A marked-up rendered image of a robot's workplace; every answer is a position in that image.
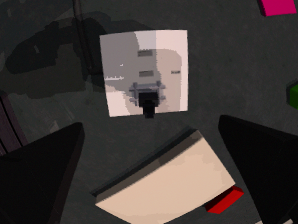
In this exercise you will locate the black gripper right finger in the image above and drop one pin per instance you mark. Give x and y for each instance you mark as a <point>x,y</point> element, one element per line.
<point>268,162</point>

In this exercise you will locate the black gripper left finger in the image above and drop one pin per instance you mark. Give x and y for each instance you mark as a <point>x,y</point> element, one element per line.
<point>34,180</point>

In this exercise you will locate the small green cube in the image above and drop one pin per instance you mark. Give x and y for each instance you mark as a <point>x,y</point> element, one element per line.
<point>294,97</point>

